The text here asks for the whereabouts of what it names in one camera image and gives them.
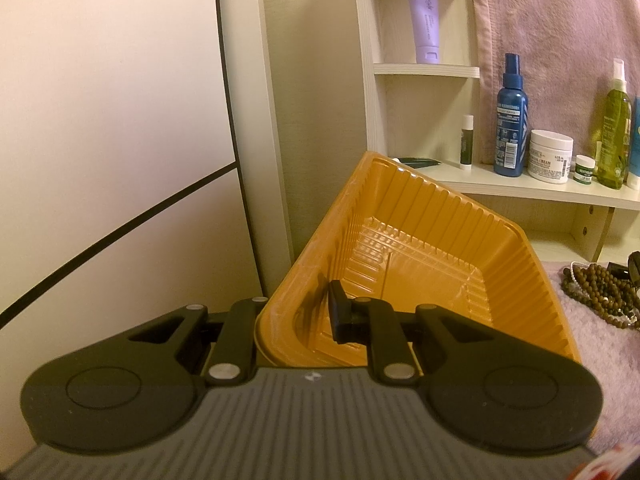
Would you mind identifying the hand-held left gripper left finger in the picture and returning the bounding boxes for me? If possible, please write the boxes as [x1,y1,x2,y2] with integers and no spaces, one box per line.
[127,296,271,387]

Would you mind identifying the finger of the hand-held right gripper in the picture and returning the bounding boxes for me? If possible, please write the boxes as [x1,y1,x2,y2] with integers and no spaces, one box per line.
[607,251,640,288]

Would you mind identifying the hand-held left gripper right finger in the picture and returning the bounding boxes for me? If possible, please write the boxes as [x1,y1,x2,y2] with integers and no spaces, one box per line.
[327,280,501,381]

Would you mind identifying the white bead bracelet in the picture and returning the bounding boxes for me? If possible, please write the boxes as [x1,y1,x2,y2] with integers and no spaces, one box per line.
[560,261,593,281]

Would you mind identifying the orange plastic tray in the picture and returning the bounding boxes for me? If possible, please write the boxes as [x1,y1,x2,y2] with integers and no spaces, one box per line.
[253,150,583,367]

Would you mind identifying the pink fluffy mat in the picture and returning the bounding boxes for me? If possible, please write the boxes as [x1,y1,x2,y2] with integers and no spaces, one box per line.
[542,260,640,461]

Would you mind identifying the small green white jar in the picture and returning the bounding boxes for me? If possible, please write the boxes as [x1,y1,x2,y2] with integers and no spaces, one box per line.
[575,155,597,183]

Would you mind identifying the light blue bottle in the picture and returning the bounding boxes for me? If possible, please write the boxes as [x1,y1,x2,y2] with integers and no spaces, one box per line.
[627,97,640,191]

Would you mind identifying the green spray bottle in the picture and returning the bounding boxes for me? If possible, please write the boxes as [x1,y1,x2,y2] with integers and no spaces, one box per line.
[597,58,632,190]

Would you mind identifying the white cream jar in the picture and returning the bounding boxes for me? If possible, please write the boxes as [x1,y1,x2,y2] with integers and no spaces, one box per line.
[527,129,573,184]

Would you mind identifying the white wooden shelf unit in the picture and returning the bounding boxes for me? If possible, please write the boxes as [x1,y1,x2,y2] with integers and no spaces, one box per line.
[350,0,640,261]

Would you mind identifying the blue spray bottle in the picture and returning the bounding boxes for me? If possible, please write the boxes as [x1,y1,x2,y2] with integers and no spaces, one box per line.
[494,53,529,178]

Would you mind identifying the red printed packet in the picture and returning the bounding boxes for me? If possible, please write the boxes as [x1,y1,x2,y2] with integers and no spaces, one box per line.
[575,440,640,480]

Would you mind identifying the white green lip balm stick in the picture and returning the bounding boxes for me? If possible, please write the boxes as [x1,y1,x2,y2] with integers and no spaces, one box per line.
[460,114,474,166]

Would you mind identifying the white wardrobe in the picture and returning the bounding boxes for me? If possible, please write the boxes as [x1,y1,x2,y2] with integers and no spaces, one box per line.
[0,0,296,331]

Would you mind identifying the pink hanging blanket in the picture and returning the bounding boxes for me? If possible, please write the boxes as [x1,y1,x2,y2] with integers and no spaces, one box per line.
[467,0,640,171]

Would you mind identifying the purple cosmetic tube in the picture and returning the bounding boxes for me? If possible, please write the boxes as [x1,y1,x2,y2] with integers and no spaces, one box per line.
[405,0,442,64]

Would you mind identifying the brown wooden bead bracelets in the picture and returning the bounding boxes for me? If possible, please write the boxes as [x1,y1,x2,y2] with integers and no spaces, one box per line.
[560,262,640,331]

